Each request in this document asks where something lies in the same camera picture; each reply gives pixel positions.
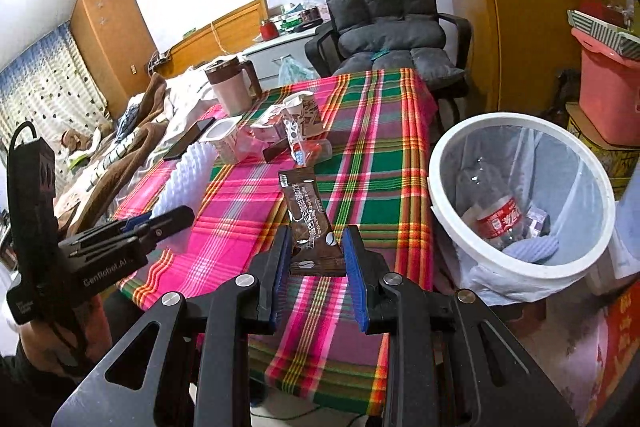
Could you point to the printed paper cup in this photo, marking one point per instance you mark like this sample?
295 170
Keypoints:
305 109

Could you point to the pale plastic bag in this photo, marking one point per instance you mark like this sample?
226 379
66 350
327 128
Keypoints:
295 71

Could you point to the white nightstand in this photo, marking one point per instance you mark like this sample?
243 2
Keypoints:
280 47

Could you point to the black smartphone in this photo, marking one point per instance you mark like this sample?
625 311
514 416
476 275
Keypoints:
190 139

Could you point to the white trash bin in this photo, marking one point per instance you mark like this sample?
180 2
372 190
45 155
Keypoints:
437 177

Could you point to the brown blanket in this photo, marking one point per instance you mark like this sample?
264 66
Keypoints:
120 172

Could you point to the lavender plastic bin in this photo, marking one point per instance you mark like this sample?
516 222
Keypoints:
625 247

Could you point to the pink tumbler with brown lid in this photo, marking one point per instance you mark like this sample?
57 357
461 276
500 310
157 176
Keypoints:
227 92

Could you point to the red printed bag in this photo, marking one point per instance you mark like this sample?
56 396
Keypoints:
622 342

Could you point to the lavender foam net sleeve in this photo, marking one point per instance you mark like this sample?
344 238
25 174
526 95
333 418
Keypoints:
532 249

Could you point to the red label plastic bottle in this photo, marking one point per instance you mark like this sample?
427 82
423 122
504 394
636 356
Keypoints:
500 219

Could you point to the white yogurt cup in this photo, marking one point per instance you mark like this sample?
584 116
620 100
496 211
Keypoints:
220 139

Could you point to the white duvet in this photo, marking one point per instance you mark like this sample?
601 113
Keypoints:
185 97

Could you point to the wooden bed headboard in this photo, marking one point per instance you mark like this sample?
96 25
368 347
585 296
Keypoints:
220 32

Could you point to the pink green plaid tablecloth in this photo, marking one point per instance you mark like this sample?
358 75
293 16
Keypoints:
350 167

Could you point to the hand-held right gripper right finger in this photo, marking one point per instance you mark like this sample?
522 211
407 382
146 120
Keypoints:
355 277

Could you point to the striped patterned box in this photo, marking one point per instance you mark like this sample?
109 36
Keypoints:
597 24

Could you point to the white foam net sleeve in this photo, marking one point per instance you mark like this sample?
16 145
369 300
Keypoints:
187 177

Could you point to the red jar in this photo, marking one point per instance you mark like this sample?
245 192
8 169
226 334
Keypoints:
266 29

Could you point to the wooden cabinet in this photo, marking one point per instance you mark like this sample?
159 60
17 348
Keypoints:
110 37

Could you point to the yellow patterned box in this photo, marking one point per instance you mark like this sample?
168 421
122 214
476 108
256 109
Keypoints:
600 157

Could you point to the dotted curtain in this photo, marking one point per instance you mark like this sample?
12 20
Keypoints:
45 92

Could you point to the pink plastic bucket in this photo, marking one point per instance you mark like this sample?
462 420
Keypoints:
607 97

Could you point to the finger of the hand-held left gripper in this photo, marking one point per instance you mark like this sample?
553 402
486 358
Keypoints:
167 222
132 223

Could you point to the purple milk carton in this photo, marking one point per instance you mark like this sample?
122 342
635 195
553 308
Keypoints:
536 221

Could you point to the wooden wardrobe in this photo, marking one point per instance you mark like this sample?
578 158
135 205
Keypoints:
530 7

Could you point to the white spotted wrapper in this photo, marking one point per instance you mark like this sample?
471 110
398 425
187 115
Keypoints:
294 139

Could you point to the striped cloth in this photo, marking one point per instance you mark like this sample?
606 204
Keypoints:
125 142

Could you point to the person's left hand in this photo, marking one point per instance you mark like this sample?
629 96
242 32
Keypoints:
85 327

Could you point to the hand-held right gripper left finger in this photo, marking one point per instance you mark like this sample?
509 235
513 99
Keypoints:
277 282

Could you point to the clear plastic cup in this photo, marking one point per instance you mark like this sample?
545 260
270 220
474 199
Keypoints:
320 151

